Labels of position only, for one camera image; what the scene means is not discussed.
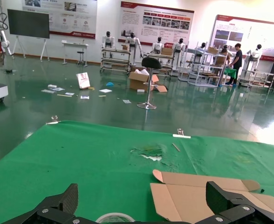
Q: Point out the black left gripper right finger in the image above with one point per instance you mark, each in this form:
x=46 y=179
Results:
x=221 y=200

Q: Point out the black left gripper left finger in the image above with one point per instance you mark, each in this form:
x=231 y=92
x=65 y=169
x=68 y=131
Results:
x=69 y=198

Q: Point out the white industrial robot arm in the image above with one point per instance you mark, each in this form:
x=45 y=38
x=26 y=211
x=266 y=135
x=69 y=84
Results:
x=4 y=43

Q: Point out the brown cardboard mailer box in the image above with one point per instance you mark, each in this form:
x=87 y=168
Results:
x=186 y=200

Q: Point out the medium cardboard box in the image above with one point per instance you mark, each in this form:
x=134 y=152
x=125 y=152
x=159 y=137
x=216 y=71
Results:
x=166 y=51
x=212 y=50

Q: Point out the small cardboard box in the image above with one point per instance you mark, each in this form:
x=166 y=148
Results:
x=125 y=47

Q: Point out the green table cloth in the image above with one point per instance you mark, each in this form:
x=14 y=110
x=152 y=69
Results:
x=81 y=158

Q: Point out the clear tape roll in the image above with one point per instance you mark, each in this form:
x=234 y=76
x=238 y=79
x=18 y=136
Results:
x=114 y=214

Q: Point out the small wooden stick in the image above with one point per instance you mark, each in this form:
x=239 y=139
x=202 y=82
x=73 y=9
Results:
x=176 y=147

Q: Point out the silver binder clip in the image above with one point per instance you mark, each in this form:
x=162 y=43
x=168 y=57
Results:
x=52 y=122
x=181 y=135

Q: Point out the white paper sheet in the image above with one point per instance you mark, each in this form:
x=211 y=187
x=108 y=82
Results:
x=105 y=90
x=84 y=97
x=57 y=89
x=48 y=91
x=127 y=101
x=69 y=93

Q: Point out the long yellow strip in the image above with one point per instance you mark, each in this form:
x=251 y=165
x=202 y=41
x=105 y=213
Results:
x=64 y=95

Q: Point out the small yellow scrap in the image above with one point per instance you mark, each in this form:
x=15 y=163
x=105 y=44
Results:
x=91 y=88

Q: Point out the white plastic packet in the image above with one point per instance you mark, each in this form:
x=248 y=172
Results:
x=52 y=86

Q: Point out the white paper shopping bag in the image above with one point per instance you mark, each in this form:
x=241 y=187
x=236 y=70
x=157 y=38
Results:
x=83 y=80

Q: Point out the blue cap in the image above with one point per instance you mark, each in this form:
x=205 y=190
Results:
x=109 y=84

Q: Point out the flat cardboard piece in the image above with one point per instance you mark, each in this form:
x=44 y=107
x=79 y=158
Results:
x=161 y=88

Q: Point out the green covered table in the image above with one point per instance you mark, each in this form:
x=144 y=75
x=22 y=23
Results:
x=230 y=72

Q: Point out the small white block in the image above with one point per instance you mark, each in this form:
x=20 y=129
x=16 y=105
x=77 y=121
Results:
x=140 y=90

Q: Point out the metal rack cart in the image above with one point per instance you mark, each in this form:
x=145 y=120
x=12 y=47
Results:
x=116 y=50
x=255 y=74
x=155 y=55

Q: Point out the large open cardboard carton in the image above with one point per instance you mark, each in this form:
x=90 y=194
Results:
x=138 y=82

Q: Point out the person in brown shirt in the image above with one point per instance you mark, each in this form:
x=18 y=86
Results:
x=222 y=61

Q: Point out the small black device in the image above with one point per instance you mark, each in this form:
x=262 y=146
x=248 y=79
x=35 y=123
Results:
x=8 y=71

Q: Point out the person in black shirt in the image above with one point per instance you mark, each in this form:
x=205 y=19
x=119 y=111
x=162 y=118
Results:
x=238 y=58

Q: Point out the small black stool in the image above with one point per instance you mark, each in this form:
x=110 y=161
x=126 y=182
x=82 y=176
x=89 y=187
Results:
x=81 y=52

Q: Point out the white humanoid robot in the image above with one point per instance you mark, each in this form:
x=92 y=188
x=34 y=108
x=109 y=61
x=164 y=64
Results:
x=159 y=46
x=132 y=42
x=108 y=42
x=255 y=54
x=180 y=47
x=201 y=50

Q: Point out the white desk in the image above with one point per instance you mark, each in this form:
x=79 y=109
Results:
x=74 y=44

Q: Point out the black bar stool chrome base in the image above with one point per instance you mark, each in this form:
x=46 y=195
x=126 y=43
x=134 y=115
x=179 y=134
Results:
x=151 y=63

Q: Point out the red topped photo info board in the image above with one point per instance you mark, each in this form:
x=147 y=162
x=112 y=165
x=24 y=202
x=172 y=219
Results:
x=255 y=30

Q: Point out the black display on white stand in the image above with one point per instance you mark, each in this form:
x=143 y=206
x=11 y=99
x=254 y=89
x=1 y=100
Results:
x=28 y=23

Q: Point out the white info board red strip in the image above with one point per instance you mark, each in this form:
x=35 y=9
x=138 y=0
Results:
x=81 y=14

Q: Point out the red framed info board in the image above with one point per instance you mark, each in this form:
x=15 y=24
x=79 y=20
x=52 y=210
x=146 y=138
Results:
x=132 y=18

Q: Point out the white shelf frame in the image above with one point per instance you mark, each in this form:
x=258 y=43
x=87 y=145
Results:
x=205 y=82

